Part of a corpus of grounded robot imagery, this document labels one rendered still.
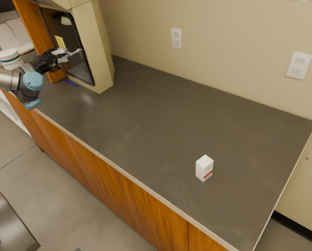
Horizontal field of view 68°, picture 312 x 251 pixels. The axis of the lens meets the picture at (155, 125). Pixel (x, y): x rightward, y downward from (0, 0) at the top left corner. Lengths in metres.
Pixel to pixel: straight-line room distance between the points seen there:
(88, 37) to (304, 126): 1.09
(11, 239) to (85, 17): 0.97
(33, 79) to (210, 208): 0.83
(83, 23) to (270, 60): 0.89
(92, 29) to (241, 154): 0.92
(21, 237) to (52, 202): 1.27
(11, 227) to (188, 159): 0.68
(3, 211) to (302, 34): 1.31
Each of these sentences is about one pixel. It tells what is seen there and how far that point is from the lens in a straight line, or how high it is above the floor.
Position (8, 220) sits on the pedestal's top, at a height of 0.94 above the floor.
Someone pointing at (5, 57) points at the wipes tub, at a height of 1.08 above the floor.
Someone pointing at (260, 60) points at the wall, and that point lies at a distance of 1.20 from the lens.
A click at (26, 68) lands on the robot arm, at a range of 1.23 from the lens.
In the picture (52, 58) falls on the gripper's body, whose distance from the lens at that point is 1.26.
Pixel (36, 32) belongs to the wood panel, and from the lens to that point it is 1.57.
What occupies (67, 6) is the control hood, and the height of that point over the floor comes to 1.42.
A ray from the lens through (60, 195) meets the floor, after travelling 2.21.
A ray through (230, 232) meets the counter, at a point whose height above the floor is 0.94.
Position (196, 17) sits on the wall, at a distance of 1.28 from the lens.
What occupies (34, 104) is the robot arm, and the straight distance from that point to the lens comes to 1.17.
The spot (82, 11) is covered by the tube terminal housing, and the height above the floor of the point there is 1.38.
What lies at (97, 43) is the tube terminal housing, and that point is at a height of 1.22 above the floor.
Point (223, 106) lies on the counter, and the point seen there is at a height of 0.94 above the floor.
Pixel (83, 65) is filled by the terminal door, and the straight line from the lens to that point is 1.36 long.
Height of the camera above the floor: 1.68
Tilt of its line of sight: 42 degrees down
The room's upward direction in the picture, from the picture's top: 8 degrees counter-clockwise
